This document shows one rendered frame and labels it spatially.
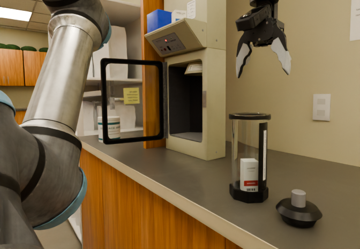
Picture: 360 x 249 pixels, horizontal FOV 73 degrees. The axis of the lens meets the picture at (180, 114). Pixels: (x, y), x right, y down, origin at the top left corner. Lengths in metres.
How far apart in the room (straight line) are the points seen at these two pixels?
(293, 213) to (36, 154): 0.48
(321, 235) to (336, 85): 0.73
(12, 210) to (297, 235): 0.49
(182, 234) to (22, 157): 0.58
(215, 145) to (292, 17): 0.70
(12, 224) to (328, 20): 1.21
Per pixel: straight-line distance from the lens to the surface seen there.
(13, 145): 0.33
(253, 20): 0.61
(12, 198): 0.29
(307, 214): 0.60
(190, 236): 0.78
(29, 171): 0.35
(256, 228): 0.58
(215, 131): 1.06
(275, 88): 1.33
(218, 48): 1.08
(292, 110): 1.28
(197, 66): 1.12
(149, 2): 1.37
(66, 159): 0.42
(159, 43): 1.19
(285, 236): 0.57
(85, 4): 0.63
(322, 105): 1.21
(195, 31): 1.01
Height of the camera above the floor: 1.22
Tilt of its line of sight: 4 degrees down
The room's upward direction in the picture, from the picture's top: 1 degrees counter-clockwise
